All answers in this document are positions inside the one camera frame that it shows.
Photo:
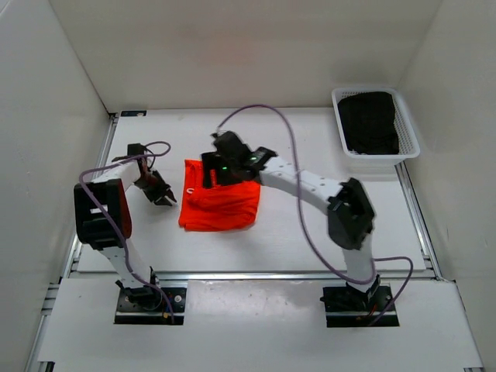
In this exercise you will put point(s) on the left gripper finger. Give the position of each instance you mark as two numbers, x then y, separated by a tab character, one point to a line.
165	200
165	188

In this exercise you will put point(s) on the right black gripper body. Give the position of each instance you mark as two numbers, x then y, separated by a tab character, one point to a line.
228	173

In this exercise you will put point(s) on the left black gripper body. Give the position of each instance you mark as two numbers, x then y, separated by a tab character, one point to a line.
151	184

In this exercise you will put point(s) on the orange shorts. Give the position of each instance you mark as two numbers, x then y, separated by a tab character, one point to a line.
217	209

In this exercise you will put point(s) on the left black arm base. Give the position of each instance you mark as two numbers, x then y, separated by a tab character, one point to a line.
146	306

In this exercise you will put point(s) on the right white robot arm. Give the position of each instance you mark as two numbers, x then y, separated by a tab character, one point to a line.
345	205

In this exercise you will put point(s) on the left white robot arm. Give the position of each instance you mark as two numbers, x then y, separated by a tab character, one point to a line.
102	214

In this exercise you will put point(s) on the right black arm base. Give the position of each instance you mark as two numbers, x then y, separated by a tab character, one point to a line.
346	307

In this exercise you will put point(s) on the black shorts in basket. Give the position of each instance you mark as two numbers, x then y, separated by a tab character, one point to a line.
368	123

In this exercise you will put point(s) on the white plastic basket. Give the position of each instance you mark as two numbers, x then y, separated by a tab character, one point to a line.
408	144

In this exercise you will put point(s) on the aluminium frame rail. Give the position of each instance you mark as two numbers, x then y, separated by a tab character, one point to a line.
253	299

